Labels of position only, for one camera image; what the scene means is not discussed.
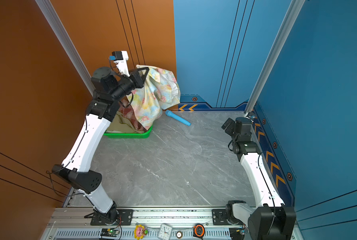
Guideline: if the floral pastel skirt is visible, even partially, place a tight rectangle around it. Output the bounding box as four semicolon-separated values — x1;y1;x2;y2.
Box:
127;65;181;130

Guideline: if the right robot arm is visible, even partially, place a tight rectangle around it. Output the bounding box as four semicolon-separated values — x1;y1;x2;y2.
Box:
222;117;296;240

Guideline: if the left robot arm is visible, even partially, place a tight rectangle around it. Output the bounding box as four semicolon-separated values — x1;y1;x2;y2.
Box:
51;67;149;225

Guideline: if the red plaid skirt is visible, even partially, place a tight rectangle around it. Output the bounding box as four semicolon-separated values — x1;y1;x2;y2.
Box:
117;97;147;134

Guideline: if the blue toy microphone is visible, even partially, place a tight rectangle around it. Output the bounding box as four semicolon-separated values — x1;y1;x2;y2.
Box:
165;110;191;126

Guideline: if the olive green skirt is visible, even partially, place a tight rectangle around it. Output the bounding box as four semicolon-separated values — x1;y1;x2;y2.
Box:
106;112;147;134

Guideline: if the green plastic basket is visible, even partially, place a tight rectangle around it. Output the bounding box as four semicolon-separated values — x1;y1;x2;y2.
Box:
103;126;153;139

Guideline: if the right circuit board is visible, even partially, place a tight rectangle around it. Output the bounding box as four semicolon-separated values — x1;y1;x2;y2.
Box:
229;228;251;240

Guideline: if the orange black tape measure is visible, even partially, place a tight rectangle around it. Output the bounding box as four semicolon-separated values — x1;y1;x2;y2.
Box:
193;224;205;240

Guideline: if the small round brass object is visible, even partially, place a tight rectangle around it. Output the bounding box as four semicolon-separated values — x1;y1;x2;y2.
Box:
176;231;183;239

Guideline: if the small white clock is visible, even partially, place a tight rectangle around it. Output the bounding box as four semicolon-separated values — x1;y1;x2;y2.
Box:
157;224;173;240

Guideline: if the yellow pink flower toy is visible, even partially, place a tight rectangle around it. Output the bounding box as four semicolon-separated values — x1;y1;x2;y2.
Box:
134;225;148;240

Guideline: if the green circuit board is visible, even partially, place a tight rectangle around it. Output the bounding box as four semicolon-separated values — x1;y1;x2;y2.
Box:
100;228;121;240

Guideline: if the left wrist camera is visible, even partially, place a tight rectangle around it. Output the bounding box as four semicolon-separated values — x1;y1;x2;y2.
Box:
108;51;130;77

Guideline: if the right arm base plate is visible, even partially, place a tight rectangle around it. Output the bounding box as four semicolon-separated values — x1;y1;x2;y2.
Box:
211;209;235;226

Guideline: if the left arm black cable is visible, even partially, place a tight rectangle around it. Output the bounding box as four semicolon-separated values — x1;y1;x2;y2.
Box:
45;169;86;199

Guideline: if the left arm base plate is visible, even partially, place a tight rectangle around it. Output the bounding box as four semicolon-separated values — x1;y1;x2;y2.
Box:
84;209;133;226

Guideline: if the aluminium front rail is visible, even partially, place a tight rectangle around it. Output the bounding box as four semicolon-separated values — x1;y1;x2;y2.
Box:
41;206;245;240

